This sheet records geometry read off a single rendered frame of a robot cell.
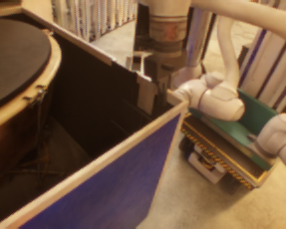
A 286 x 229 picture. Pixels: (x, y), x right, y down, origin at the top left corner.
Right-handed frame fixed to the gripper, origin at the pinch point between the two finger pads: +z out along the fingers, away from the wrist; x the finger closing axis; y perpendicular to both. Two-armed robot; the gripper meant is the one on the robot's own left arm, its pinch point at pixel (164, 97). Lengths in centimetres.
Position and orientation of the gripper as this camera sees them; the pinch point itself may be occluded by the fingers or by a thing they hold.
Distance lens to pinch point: 59.5
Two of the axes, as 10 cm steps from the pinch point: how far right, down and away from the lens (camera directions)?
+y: 7.3, 3.8, -5.7
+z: 0.1, 8.2, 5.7
